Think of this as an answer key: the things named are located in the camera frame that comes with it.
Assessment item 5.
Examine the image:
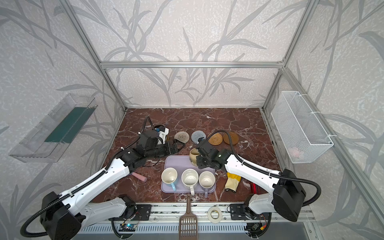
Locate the beige mug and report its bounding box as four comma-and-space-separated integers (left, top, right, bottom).
189, 148, 200, 167

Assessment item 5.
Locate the lavender plastic tray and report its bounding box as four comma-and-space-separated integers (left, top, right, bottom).
161, 156, 216, 194

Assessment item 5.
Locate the electronics board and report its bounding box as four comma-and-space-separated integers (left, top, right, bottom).
118, 223, 138, 232
244, 223, 268, 233

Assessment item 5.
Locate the white mug cream handle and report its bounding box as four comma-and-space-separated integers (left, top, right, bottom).
181, 169, 199, 196

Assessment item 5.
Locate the dark brown coaster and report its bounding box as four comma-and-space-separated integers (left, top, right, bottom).
223, 132, 239, 145

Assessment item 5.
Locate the green flat sheet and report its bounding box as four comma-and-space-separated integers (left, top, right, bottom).
44, 107, 96, 144

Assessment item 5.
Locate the right electronics board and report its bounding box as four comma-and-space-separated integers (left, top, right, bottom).
244, 223, 268, 233

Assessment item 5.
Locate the white woven coaster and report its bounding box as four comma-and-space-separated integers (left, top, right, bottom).
174, 131, 190, 144

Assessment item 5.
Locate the red black tool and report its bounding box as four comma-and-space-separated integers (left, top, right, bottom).
250, 183, 260, 195

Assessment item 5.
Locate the brown slotted scoop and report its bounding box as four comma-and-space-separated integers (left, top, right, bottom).
179, 194, 198, 240

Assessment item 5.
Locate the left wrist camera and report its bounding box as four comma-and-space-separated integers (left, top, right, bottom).
155, 126, 169, 145

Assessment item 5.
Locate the left electronics board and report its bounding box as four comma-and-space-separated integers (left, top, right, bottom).
118, 223, 138, 232

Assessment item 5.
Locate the clear plastic wall bin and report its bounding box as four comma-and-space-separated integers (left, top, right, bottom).
9, 94, 98, 163

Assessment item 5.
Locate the white tape roll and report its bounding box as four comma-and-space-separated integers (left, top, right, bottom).
208, 206, 223, 224

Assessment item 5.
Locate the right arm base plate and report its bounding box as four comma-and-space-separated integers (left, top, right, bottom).
228, 204, 249, 221

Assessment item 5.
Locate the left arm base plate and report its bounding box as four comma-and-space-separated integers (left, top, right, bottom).
119, 204, 152, 221

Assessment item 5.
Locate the white mug lavender handle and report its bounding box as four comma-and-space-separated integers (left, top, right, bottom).
199, 171, 216, 198

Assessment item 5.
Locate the grey round coaster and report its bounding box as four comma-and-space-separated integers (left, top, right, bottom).
191, 130, 206, 144

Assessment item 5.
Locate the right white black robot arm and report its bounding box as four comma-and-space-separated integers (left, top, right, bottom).
197, 138, 322, 222

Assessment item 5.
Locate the white wire basket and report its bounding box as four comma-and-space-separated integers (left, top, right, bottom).
271, 91, 334, 164

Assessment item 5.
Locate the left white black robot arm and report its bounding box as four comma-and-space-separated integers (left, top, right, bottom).
20, 128, 185, 240

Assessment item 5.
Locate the yellow work glove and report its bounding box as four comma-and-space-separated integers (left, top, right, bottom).
225, 173, 241, 193

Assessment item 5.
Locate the pink cylinder piece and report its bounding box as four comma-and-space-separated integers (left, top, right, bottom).
132, 172, 148, 183

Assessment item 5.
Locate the tan wicker coaster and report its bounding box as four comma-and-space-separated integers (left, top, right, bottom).
208, 133, 223, 146

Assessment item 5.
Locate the white mug blue handle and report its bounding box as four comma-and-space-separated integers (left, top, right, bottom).
161, 168, 178, 192

